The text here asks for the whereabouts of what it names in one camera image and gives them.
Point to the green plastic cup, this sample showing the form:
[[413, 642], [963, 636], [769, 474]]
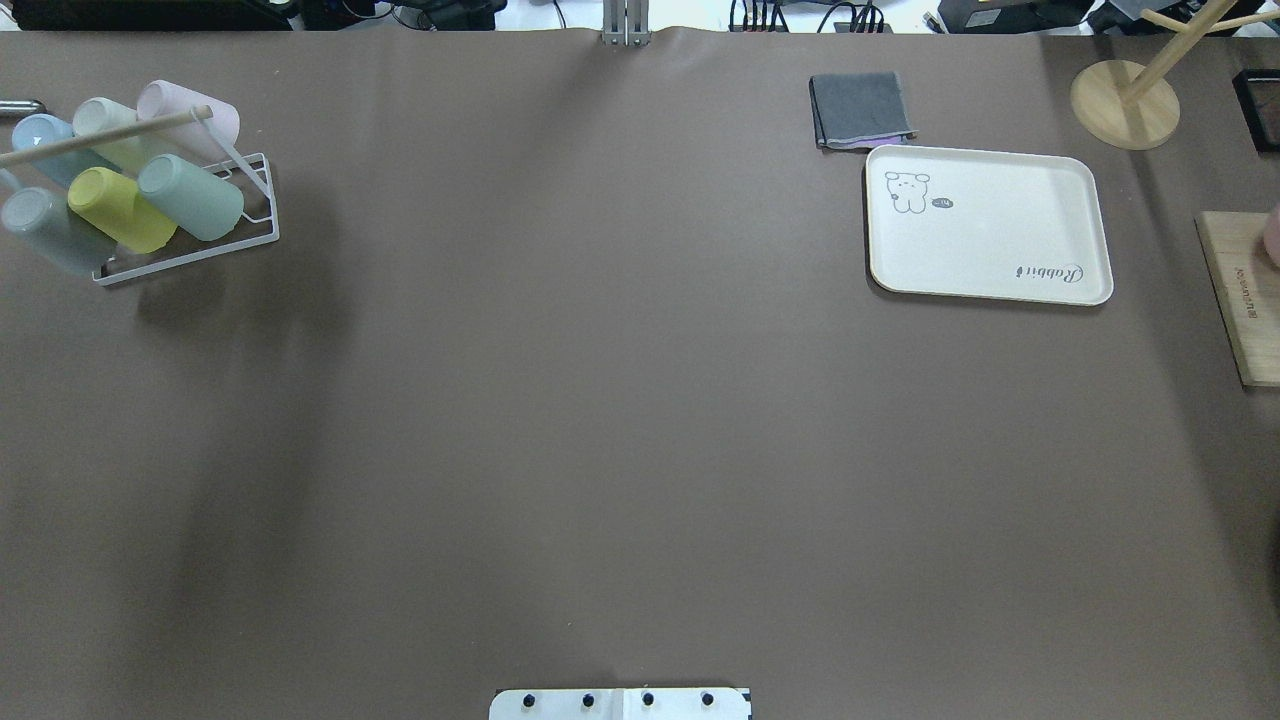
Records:
[[202, 204]]

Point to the cream rabbit tray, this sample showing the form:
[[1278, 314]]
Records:
[[986, 225]]

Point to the pink plastic cup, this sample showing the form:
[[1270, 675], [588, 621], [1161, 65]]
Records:
[[160, 98]]

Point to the yellow plastic cup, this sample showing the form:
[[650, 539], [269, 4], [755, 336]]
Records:
[[114, 204]]

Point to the grey plastic cup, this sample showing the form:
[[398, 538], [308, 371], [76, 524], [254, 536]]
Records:
[[43, 220]]

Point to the black framed tray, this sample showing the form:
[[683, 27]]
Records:
[[1257, 91]]

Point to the folded grey cloth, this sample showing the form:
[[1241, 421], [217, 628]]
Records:
[[857, 111]]

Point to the wooden mug tree stand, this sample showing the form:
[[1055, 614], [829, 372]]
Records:
[[1131, 106]]

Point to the bamboo cutting board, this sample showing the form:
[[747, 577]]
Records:
[[1240, 249]]

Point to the aluminium frame post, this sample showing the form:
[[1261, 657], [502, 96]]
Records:
[[626, 23]]

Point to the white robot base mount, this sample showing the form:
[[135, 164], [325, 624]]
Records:
[[623, 703]]

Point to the white wire cup rack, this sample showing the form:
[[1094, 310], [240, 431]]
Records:
[[250, 172]]

